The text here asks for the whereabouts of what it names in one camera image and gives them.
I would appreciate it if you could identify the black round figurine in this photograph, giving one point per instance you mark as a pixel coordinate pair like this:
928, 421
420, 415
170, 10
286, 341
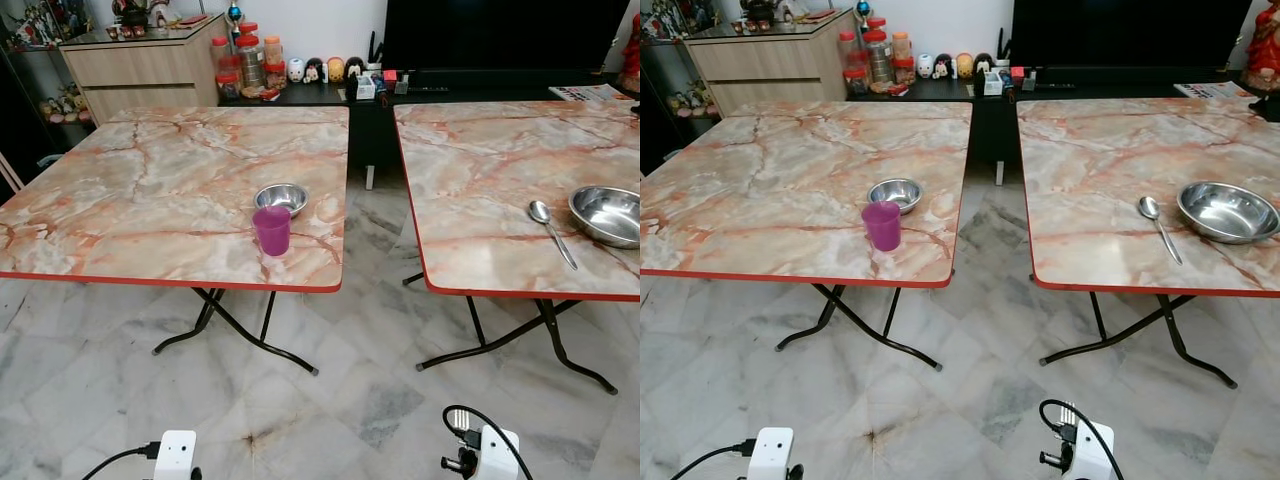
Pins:
983, 64
354, 68

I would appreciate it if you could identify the small jar red lid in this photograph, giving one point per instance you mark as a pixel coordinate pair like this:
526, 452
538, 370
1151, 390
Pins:
857, 80
904, 70
228, 84
275, 76

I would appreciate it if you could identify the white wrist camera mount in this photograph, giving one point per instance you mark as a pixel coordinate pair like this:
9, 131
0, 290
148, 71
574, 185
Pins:
498, 455
771, 453
1093, 450
175, 455

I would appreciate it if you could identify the small steel bowl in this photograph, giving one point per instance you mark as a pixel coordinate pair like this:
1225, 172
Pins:
897, 190
283, 196

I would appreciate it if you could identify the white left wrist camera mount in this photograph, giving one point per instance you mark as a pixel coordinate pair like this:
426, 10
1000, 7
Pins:
175, 455
771, 453

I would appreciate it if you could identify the purple plastic cup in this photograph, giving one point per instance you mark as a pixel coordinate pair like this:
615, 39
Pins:
882, 227
272, 232

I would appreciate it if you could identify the marble-pattern folding table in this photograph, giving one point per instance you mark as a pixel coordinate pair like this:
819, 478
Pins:
150, 190
780, 180
1100, 160
480, 170

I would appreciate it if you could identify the beige folding rack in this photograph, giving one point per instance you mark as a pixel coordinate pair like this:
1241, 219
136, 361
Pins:
8, 172

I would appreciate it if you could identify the black television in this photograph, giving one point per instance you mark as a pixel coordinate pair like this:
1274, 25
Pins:
500, 35
1130, 30

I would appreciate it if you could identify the large steel bowl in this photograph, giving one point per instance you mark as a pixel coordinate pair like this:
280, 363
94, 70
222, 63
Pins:
605, 215
1228, 212

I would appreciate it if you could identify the black glass display shelf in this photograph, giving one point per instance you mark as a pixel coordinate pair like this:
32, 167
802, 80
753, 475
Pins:
665, 60
40, 60

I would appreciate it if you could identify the large clear jar red lid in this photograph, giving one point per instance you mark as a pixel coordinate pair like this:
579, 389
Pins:
880, 58
250, 60

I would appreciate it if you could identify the black and white figurine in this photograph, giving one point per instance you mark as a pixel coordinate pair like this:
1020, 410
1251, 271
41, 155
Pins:
313, 70
943, 66

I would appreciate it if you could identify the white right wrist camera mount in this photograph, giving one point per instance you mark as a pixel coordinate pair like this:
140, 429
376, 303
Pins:
498, 455
1093, 450

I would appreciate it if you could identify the white round figurine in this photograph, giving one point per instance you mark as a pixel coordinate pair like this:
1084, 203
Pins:
296, 69
925, 65

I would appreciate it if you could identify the silver spoon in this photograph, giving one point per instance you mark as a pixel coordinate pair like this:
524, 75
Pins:
539, 211
1148, 207

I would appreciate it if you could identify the wooden drawer cabinet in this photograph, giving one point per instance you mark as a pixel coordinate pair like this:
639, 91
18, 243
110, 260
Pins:
770, 70
140, 70

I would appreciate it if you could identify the small white box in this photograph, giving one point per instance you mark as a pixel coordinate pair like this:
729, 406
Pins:
366, 86
993, 82

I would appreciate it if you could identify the yellow round figurine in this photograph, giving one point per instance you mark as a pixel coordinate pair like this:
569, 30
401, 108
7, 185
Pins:
964, 64
336, 68

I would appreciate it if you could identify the colourful magazine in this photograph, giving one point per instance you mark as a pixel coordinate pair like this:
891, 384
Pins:
1212, 90
590, 93

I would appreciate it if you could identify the jar of orange snacks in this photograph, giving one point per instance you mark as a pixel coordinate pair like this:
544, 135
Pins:
901, 45
272, 50

